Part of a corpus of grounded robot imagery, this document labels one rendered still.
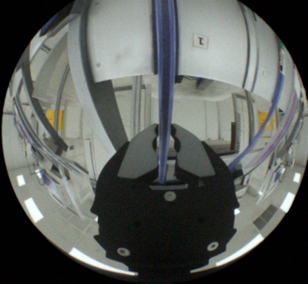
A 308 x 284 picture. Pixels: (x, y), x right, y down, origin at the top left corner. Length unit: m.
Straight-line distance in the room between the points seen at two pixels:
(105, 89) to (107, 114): 0.04
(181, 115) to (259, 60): 1.88
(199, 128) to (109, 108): 1.96
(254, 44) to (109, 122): 0.24
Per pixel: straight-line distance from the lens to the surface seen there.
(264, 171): 1.58
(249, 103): 0.78
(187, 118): 1.98
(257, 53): 0.16
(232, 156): 0.30
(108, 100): 0.16
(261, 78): 0.18
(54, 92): 0.98
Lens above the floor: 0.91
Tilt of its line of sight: level
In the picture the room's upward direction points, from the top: 180 degrees counter-clockwise
